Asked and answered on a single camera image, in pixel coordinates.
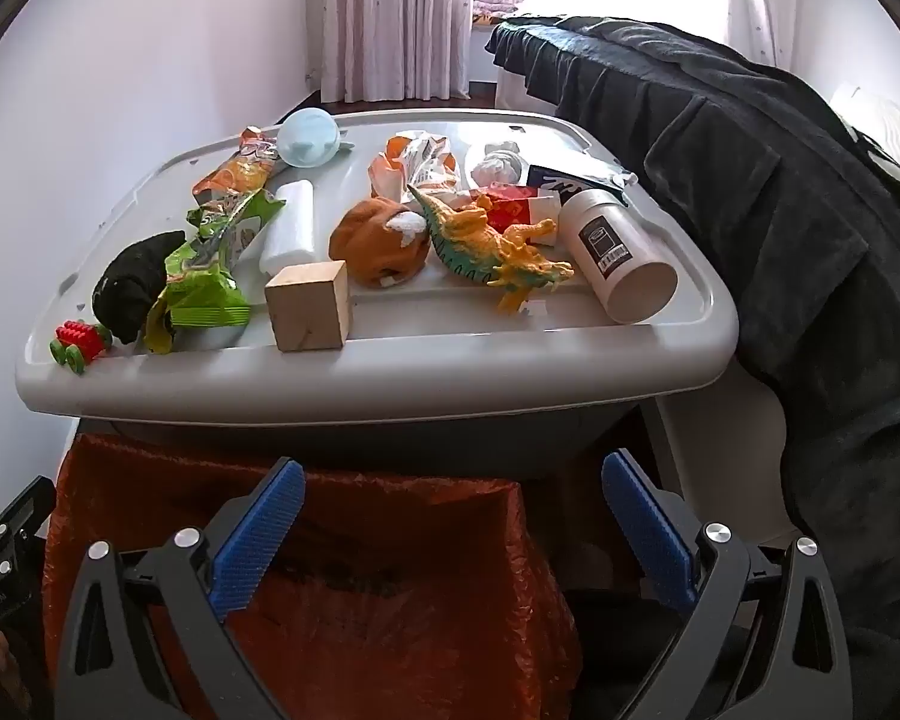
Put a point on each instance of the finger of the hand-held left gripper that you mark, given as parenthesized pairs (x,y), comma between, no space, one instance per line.
(7,525)

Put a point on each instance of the silver foil wrapper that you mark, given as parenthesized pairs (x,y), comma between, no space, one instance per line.
(611,178)

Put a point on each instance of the dark blanket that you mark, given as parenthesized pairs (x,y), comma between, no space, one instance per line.
(757,202)

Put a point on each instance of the orange trash bag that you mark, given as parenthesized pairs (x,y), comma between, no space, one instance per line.
(390,600)

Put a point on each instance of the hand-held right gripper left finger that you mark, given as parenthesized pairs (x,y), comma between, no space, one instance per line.
(259,540)

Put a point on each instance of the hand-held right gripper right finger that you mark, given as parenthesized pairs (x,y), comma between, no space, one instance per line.
(649,525)

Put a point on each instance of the green snack bag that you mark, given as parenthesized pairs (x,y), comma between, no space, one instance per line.
(210,292)

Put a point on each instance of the grey plastic storage box lid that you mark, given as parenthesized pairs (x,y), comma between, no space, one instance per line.
(495,360)

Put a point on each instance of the black sock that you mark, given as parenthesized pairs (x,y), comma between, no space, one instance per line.
(131,277)

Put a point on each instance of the orange and white sock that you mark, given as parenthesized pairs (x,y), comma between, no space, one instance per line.
(367,240)

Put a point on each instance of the narrow patterned curtain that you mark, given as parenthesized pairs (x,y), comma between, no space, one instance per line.
(757,0)

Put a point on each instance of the yellow green dinosaur toy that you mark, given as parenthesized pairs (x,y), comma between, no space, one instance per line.
(480,240)

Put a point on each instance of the orange snack bag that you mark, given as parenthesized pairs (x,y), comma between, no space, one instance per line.
(240,172)

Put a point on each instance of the red and green toy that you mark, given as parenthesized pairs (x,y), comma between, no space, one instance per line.
(82,337)

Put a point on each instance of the white pillow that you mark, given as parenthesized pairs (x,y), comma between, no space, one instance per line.
(892,127)

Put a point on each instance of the wide patterned curtain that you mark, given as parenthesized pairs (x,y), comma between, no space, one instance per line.
(397,15)

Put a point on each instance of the wooden block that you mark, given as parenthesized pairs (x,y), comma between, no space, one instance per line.
(307,307)

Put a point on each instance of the white cylinder can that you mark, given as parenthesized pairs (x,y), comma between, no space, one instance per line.
(615,255)

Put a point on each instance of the white foam roll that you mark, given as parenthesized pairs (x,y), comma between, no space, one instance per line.
(289,229)

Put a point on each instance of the red paper box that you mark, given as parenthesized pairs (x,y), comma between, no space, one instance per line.
(510,210)

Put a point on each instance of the orange and white wrapper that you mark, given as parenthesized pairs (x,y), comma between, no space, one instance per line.
(420,165)

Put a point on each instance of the blue packet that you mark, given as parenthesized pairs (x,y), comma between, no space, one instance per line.
(559,184)

